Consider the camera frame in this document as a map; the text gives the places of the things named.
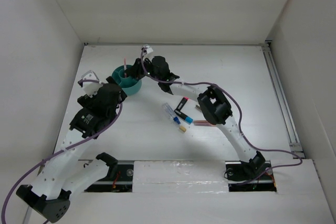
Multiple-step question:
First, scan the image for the aluminium side rail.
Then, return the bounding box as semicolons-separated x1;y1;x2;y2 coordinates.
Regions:
261;40;305;159

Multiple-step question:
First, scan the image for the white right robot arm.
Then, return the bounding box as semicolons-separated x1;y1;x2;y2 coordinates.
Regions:
125;56;266;182

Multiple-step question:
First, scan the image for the small yellow eraser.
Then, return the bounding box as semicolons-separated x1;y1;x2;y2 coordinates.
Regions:
179;126;186;132

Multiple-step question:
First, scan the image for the clear glue bottle blue cap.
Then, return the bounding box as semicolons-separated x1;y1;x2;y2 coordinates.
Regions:
162;103;181;125

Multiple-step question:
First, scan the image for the black marker blue cap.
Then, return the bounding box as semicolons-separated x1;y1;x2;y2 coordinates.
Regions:
174;110;193;124

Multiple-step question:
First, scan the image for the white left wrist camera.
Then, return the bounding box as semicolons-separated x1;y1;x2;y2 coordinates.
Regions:
78;70;102;98

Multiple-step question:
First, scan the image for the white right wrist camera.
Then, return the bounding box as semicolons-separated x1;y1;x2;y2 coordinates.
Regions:
141;45;153;57

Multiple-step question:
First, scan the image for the black marker pink cap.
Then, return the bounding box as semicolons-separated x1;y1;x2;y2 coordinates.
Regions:
175;97;188;111

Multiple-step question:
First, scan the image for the pink highlighter clear cap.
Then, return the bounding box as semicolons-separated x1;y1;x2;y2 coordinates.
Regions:
193;120;213;126

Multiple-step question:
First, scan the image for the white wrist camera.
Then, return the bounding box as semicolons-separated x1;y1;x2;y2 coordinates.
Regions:
78;70;102;98
141;45;153;57

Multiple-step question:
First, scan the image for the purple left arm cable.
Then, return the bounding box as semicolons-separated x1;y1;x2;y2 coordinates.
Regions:
0;79;124;224

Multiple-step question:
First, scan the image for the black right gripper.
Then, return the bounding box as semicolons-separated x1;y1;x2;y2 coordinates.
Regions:
124;56;161;82

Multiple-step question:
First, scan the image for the teal round desk organizer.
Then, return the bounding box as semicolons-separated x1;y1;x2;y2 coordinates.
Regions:
111;66;142;96

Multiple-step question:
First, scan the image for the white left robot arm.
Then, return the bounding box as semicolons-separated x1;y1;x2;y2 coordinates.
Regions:
16;77;127;223

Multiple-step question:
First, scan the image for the thin pink pen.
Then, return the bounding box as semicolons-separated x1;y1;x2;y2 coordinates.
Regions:
123;58;127;78

